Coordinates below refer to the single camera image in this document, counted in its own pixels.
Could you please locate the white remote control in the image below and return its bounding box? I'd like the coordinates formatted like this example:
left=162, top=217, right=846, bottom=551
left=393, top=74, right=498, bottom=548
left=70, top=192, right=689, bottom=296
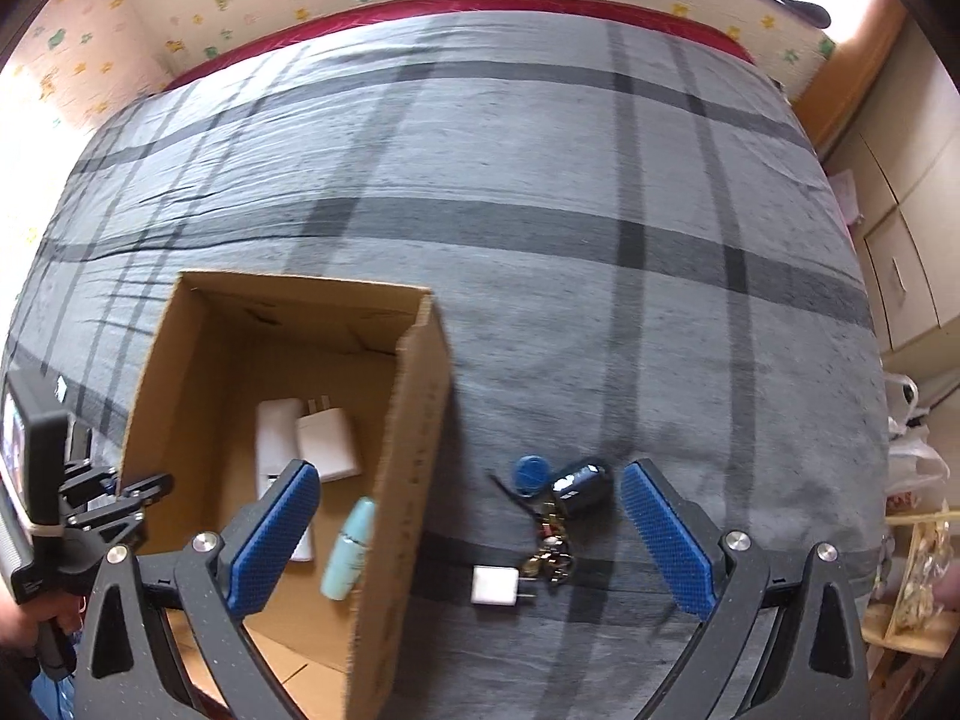
left=254, top=397, right=316, bottom=564

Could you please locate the teal cosmetic tube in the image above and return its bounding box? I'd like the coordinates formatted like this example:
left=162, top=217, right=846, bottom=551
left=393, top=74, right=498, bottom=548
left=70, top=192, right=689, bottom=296
left=320, top=496, right=376, bottom=601

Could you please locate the large white wall charger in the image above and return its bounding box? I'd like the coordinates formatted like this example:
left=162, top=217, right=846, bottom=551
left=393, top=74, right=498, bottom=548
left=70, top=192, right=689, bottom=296
left=296, top=397, right=361, bottom=484

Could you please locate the brass keyring with lanyard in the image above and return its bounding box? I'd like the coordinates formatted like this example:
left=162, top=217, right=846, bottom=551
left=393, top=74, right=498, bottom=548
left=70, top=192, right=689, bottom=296
left=488, top=473, right=576, bottom=589

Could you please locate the black glossy cylinder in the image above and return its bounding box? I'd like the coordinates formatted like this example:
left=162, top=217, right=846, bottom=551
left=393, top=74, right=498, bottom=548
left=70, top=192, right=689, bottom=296
left=548, top=457, right=613, bottom=518

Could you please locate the small white charger cube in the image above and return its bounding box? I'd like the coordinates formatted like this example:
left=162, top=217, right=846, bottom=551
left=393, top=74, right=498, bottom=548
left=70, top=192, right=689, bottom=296
left=470, top=566, right=535, bottom=608

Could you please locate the blue round key fob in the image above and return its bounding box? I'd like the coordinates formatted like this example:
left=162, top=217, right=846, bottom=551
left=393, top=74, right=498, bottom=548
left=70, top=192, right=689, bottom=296
left=511, top=455, right=553, bottom=499

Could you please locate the wooden shelf with items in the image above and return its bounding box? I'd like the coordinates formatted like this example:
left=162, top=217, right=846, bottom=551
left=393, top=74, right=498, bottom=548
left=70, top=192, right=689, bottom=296
left=862, top=509, right=958, bottom=718

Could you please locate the brown cardboard box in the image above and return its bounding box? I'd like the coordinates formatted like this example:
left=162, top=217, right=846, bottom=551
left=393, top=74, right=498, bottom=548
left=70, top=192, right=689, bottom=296
left=121, top=270, right=451, bottom=718

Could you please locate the white plastic bag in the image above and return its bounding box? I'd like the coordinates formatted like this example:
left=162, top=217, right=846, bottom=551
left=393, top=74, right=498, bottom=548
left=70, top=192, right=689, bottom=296
left=884, top=372, right=952, bottom=497

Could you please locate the grey plaid bed sheet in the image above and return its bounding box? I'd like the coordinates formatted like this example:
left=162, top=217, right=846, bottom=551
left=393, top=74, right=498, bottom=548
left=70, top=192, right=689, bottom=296
left=3, top=10, right=887, bottom=718

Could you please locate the beige cabinet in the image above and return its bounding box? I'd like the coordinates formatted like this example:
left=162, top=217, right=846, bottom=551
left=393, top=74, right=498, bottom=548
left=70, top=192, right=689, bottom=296
left=825, top=21, right=958, bottom=353

